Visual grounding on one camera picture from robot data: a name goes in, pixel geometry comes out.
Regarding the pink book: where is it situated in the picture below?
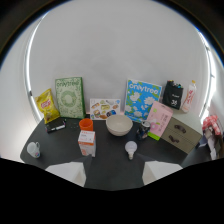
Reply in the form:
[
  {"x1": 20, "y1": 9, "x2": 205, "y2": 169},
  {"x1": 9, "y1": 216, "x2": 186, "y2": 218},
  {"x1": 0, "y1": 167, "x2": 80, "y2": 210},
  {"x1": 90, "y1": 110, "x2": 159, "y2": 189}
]
[{"x1": 146, "y1": 100, "x2": 174, "y2": 141}]

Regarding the blue Onlytree book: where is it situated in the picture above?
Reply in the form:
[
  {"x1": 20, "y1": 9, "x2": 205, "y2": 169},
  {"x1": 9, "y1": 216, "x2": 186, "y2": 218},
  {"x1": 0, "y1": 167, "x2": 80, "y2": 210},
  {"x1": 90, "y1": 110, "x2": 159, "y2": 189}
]
[{"x1": 123, "y1": 78, "x2": 163, "y2": 124}]

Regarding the green Onlytree book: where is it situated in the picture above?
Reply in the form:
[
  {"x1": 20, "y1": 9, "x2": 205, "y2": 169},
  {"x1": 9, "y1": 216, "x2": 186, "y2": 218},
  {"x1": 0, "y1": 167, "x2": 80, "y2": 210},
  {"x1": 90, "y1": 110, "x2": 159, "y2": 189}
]
[{"x1": 54, "y1": 76, "x2": 87, "y2": 120}]

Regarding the white orange box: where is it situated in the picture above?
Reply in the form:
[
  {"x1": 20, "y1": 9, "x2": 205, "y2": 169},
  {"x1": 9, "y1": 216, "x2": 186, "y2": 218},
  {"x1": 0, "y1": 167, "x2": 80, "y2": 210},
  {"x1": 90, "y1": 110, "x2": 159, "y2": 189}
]
[{"x1": 77, "y1": 130, "x2": 97, "y2": 158}]

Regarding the white light bulb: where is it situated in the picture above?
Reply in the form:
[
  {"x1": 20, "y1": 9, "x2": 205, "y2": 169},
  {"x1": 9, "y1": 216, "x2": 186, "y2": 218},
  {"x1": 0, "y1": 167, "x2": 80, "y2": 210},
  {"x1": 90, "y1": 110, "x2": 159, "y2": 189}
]
[{"x1": 124, "y1": 140, "x2": 139, "y2": 161}]

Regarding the dark drink can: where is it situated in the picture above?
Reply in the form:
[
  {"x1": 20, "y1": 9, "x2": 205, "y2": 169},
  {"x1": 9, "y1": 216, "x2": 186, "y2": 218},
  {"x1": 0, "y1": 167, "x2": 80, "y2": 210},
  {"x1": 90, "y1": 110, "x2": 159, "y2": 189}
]
[{"x1": 136, "y1": 120, "x2": 152, "y2": 141}]

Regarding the beige drawer box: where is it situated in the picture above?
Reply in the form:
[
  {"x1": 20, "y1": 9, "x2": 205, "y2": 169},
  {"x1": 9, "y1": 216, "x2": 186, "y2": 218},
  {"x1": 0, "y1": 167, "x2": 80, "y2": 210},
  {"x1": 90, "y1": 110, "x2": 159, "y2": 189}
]
[{"x1": 160, "y1": 116, "x2": 203, "y2": 155}]

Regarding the clear white mug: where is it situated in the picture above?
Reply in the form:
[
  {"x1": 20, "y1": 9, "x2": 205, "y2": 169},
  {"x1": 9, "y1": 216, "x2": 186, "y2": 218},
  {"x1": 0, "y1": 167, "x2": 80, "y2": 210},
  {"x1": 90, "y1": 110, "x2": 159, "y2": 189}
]
[{"x1": 26, "y1": 141, "x2": 42, "y2": 159}]

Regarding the orange cup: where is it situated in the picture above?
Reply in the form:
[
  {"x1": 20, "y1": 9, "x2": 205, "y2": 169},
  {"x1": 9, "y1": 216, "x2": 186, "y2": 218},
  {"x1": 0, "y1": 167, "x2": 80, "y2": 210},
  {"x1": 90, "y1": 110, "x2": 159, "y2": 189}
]
[{"x1": 78, "y1": 117, "x2": 95, "y2": 132}]

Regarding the beige bowl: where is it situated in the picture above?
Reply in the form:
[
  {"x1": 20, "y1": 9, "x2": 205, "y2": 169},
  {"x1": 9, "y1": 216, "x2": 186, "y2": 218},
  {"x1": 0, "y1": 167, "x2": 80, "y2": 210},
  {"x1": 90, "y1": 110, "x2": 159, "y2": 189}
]
[{"x1": 105, "y1": 114, "x2": 134, "y2": 137}]

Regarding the yellow chips bag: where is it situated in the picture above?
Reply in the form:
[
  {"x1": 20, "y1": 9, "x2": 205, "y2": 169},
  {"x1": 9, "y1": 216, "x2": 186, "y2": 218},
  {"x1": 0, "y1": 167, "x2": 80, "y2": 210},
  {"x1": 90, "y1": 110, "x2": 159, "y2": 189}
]
[{"x1": 34, "y1": 88, "x2": 61, "y2": 125}]

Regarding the white food picture card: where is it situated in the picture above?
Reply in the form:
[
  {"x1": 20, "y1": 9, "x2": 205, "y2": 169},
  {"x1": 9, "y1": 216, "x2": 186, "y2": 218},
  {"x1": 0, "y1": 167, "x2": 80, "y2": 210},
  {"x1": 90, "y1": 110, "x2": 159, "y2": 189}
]
[{"x1": 89, "y1": 97, "x2": 122, "y2": 121}]

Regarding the red checkered cloth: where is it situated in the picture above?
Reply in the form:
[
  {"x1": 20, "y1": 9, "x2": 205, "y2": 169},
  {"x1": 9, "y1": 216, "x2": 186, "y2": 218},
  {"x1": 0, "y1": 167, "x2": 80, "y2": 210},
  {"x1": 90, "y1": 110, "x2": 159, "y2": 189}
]
[{"x1": 201, "y1": 114, "x2": 223, "y2": 137}]

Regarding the black marker pen bag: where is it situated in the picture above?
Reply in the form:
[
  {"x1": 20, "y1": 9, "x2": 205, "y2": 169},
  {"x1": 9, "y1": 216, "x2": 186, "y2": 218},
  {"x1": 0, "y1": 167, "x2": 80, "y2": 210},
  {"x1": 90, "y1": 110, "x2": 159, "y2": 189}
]
[{"x1": 162, "y1": 79, "x2": 185, "y2": 111}]

